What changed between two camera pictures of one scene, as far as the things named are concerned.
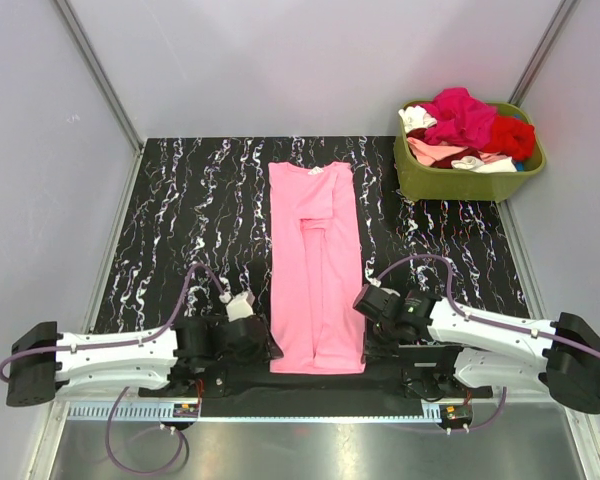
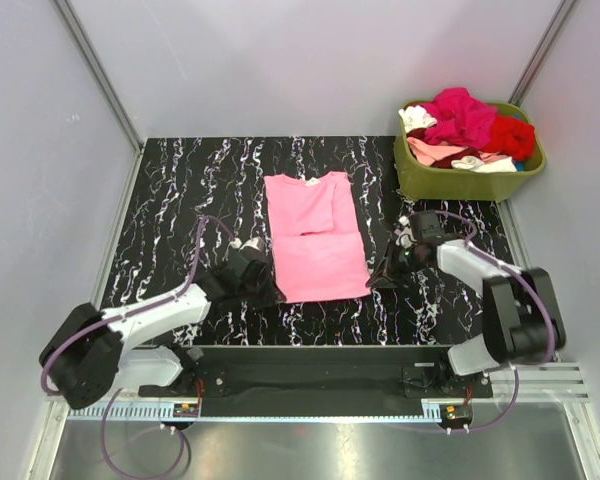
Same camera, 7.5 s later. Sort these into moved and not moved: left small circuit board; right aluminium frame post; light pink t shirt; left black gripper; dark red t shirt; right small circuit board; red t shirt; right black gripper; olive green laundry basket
Moved: right black gripper; light pink t shirt; left black gripper
Not moved: dark red t shirt; left small circuit board; right aluminium frame post; right small circuit board; olive green laundry basket; red t shirt
